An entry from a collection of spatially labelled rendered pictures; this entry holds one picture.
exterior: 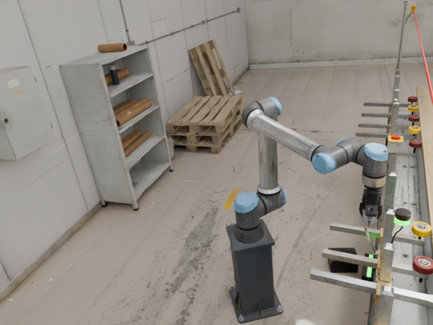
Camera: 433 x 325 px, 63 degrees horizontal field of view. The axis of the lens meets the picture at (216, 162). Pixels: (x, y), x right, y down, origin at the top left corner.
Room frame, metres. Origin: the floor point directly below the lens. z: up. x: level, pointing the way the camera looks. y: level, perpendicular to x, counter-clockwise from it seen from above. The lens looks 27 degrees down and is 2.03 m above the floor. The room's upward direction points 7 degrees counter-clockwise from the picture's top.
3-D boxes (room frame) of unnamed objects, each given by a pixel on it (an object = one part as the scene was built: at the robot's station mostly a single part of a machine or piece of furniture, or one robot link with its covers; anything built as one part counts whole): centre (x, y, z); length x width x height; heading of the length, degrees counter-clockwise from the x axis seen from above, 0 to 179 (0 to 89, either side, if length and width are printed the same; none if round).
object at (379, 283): (0.94, -0.57, 0.95); 0.14 x 0.06 x 0.05; 152
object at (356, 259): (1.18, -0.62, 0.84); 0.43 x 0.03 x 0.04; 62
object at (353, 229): (1.39, -0.75, 0.82); 0.44 x 0.03 x 0.04; 62
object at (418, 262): (1.08, -0.81, 0.85); 0.08 x 0.08 x 0.11
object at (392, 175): (1.40, -0.81, 0.92); 0.04 x 0.04 x 0.48; 62
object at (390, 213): (1.18, -0.70, 0.87); 0.04 x 0.04 x 0.48; 62
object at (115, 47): (3.76, 0.90, 1.59); 0.30 x 0.08 x 0.08; 67
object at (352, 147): (1.35, -0.58, 1.32); 0.12 x 0.12 x 0.09; 29
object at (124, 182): (3.65, 0.93, 0.78); 0.90 x 0.45 x 1.55; 157
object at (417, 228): (1.30, -0.93, 0.85); 0.08 x 0.08 x 0.11
